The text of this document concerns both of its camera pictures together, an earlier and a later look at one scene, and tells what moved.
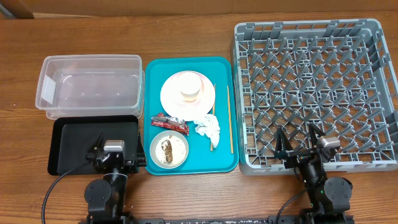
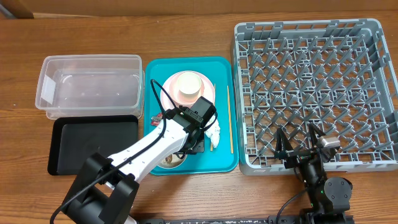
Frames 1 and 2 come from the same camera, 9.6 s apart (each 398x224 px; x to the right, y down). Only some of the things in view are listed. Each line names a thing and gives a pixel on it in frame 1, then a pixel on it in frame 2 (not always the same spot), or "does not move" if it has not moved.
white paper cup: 190,84 does not move
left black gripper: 133,166 → 200,145
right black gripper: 301,154 does not move
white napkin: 209,126 does not move
